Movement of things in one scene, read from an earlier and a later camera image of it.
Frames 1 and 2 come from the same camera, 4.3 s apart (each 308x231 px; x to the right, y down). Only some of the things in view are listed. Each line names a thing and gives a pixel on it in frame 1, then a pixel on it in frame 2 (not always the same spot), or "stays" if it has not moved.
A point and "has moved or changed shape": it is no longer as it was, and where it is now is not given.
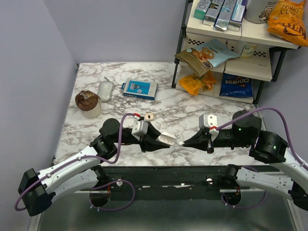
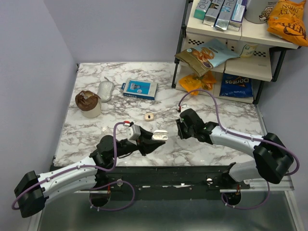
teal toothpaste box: x=201 y=7 stays
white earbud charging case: x=167 y=138 has moved or changed shape
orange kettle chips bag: x=287 y=20 stays
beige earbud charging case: x=149 y=117 stays
